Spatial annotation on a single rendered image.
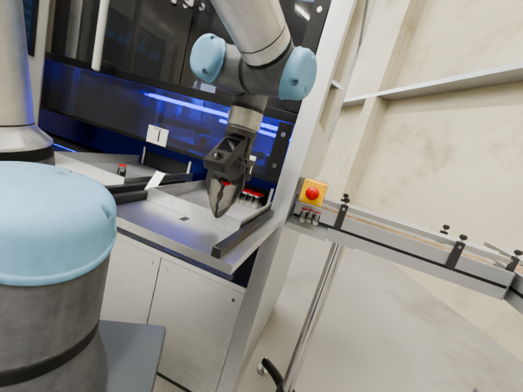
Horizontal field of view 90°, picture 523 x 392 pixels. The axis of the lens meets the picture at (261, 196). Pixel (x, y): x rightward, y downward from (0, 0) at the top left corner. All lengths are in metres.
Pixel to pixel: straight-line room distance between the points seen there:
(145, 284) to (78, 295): 0.92
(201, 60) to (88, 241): 0.36
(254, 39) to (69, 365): 0.40
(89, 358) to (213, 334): 0.80
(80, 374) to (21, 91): 0.28
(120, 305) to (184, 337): 0.32
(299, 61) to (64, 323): 0.39
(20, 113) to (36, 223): 0.16
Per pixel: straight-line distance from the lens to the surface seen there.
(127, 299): 1.28
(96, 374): 0.36
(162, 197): 0.70
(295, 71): 0.41
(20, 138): 0.37
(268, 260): 0.90
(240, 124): 0.57
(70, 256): 0.25
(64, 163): 0.93
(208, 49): 0.51
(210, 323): 1.10
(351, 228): 0.95
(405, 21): 5.49
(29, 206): 0.25
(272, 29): 0.39
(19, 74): 0.37
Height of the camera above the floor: 1.10
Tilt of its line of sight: 11 degrees down
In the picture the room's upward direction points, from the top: 16 degrees clockwise
